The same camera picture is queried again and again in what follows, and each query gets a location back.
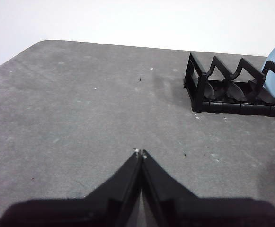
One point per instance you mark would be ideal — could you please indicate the black plate rack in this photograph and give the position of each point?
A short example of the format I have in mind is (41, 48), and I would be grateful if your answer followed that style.
(222, 107)

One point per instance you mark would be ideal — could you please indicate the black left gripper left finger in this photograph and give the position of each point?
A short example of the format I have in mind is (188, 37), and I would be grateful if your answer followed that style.
(109, 204)

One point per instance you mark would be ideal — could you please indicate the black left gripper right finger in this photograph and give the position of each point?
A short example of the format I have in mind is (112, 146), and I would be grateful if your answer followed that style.
(175, 209)

